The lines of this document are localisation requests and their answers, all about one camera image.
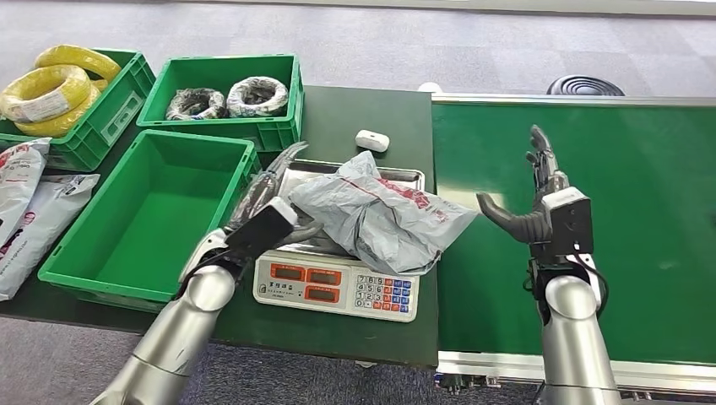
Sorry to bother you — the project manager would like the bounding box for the electronic weighing scale steel tray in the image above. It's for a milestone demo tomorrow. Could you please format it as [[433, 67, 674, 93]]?
[[252, 159, 426, 324]]

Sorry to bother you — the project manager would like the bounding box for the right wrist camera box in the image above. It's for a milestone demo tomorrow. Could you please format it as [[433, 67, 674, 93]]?
[[540, 186, 595, 259]]

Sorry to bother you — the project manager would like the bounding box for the white mailer bag red print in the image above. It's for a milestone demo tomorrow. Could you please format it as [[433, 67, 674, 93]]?
[[0, 138, 52, 247]]

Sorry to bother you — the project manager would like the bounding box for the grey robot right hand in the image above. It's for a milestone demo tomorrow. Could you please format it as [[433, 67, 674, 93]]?
[[476, 124, 572, 246]]

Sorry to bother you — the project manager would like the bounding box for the empty green plastic crate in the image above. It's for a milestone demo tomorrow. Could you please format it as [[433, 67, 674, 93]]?
[[37, 129, 263, 314]]

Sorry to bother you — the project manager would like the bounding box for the grey plastic mailer package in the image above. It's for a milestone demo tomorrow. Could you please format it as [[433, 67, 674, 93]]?
[[288, 150, 480, 278]]

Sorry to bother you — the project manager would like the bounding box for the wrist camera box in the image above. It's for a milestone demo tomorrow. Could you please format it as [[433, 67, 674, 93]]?
[[223, 197, 299, 267], [540, 186, 595, 259]]

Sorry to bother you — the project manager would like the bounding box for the black round ribbed object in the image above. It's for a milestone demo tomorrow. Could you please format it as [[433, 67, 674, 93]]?
[[546, 74, 626, 97]]

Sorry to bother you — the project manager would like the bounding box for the green crate with black coils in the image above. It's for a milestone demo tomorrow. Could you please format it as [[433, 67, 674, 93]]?
[[136, 53, 305, 153]]

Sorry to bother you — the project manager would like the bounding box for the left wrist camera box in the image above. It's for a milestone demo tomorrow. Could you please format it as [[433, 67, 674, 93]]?
[[223, 197, 299, 267]]

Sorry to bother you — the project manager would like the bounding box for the green crate with yellow coils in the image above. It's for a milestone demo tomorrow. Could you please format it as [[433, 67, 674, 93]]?
[[0, 48, 156, 173]]

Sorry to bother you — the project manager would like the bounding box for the white mailer bag black print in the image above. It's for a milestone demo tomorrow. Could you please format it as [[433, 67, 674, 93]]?
[[0, 173, 101, 302]]

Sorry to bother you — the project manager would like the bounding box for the green conveyor belt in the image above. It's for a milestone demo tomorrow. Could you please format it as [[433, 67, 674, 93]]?
[[431, 92, 716, 395]]

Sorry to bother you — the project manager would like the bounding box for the small white case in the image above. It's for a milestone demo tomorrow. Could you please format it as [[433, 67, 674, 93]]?
[[355, 129, 390, 153]]

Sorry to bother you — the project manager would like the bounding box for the black wire coil wrapped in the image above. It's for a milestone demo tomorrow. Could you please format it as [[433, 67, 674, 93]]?
[[226, 75, 290, 118], [165, 87, 228, 122]]

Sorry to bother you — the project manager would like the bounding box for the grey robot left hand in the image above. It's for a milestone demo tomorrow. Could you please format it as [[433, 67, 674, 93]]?
[[225, 141, 325, 247]]

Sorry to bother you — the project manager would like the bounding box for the dark green table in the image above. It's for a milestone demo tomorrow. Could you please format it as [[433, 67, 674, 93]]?
[[0, 84, 440, 370]]

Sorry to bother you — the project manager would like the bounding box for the yellow wire coil white label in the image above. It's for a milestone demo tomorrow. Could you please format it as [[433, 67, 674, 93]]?
[[0, 64, 92, 124]]

